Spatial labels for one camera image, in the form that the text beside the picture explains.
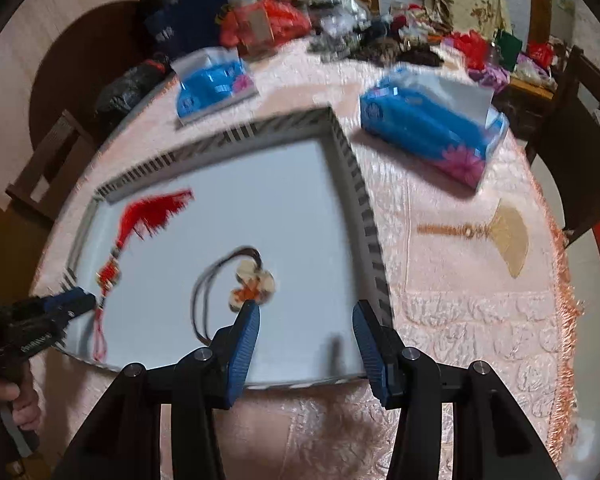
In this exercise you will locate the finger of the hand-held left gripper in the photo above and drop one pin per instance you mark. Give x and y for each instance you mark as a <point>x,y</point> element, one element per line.
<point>75,307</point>
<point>55,300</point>

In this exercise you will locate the dark wooden chair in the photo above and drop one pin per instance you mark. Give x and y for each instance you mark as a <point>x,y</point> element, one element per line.
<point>574,135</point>

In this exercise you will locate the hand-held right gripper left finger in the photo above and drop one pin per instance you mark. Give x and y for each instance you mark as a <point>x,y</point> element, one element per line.
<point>245,347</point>

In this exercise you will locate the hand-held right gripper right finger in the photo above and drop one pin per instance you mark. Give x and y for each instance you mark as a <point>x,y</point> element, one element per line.
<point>374,355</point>

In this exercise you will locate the green bag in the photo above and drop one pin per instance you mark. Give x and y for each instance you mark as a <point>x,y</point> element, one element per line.
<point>507,47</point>

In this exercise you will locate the pile of dark hair accessories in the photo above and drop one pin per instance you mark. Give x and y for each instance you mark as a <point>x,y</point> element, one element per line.
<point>360,35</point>

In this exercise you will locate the small red plastic bag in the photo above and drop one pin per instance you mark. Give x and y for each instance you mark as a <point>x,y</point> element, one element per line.
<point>472,45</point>
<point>542,52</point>

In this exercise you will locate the blue tissue pack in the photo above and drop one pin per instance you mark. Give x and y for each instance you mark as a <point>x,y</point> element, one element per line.
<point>210,85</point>
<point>419,125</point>

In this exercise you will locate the wooden side table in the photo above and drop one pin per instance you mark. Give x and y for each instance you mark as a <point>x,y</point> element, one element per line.
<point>529,92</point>

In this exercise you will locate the grey tray with striped rim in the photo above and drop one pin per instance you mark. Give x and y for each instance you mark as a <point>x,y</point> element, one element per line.
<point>280,200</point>

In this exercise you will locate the person's left hand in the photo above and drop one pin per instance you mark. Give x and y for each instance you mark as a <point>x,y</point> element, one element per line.
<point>22,402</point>

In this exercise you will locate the red tassel knot ornament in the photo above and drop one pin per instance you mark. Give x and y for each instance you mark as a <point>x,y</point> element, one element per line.
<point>150,212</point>

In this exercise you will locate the blue shopping bag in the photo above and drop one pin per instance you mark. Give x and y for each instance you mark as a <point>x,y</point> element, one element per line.
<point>185,22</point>

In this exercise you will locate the beige fan tassel pendant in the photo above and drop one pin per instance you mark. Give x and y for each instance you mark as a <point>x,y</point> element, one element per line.
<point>509,240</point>

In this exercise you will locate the brown wooden chair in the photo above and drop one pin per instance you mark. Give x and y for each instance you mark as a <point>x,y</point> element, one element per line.
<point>45,160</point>

